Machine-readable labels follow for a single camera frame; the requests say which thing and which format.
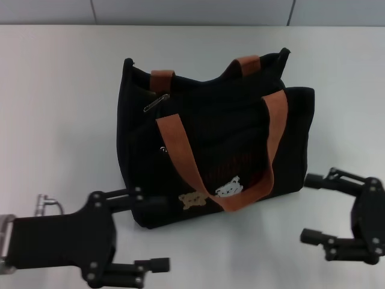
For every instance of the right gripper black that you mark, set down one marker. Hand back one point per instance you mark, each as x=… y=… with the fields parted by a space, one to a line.
x=371 y=216

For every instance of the metal zipper pull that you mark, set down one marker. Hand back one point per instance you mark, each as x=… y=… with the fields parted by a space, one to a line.
x=156 y=103

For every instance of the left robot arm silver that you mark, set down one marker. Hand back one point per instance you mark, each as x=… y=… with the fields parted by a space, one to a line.
x=4 y=234

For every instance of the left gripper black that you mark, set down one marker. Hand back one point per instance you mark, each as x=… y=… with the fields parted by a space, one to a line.
x=63 y=241

